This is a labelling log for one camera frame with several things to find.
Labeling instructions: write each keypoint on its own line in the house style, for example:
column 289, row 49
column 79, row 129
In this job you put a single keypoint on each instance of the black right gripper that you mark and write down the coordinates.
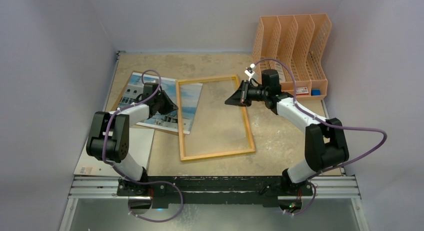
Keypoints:
column 245, row 93

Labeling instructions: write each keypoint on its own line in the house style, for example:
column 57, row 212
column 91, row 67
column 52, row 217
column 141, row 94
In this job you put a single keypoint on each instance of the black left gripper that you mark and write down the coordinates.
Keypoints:
column 170, row 106

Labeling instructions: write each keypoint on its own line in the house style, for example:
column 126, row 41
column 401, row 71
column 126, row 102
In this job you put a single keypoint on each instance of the yellow wooden picture frame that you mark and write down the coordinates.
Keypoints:
column 215, row 120

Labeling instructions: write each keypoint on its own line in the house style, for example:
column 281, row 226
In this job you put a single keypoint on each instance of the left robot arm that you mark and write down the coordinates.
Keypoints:
column 109, row 135

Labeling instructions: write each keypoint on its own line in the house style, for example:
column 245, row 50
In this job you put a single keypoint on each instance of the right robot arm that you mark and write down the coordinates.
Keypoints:
column 325, row 144

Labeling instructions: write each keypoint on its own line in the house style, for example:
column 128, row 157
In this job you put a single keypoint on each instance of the white label card in organizer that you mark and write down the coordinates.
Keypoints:
column 281, row 76

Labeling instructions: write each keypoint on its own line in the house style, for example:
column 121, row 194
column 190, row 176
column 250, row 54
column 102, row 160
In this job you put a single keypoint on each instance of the brown backing board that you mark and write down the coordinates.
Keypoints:
column 159, row 130

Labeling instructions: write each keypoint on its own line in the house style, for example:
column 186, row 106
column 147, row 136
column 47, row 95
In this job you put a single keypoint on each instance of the red white small box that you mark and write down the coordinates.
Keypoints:
column 302, row 91

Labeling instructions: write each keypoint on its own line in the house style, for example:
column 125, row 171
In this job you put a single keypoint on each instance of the orange plastic file organizer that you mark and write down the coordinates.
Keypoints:
column 294, row 44

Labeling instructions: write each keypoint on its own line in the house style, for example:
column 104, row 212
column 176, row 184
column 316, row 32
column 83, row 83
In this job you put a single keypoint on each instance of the blue small object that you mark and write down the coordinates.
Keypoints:
column 315, row 92

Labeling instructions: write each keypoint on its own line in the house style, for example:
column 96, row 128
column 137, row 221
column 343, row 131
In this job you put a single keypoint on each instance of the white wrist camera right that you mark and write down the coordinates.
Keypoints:
column 250, row 72

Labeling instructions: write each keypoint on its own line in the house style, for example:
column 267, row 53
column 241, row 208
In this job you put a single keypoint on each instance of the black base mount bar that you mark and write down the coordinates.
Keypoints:
column 267, row 191

